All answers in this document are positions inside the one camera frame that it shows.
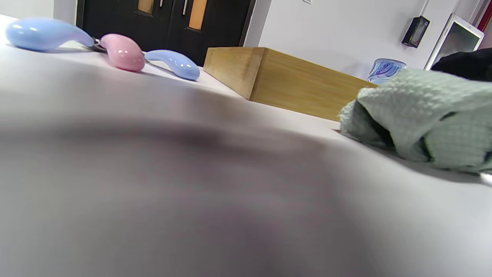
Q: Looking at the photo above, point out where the blue water jug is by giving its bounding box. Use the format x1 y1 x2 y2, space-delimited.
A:
367 58 408 85

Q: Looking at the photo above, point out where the black wall box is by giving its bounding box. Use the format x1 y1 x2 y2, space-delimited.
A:
401 15 431 48

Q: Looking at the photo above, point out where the blue handled spoon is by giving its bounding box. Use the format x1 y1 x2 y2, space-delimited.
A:
5 17 106 53
144 49 201 82

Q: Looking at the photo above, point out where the pink spoon compartment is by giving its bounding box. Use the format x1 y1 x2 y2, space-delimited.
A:
99 33 146 72

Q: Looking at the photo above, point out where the wooden cutlery tray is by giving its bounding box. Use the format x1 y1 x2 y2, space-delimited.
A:
203 47 379 122

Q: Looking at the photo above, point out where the white framed board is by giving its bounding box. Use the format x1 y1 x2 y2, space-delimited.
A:
424 13 485 71

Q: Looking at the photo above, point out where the green fish scale cleaning cloth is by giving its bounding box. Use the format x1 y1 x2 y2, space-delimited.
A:
337 68 492 174

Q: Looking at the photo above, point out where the person's right hand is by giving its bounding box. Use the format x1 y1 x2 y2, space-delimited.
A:
430 47 492 82

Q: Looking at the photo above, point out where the black double door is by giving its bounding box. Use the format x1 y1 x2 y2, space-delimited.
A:
76 0 257 67

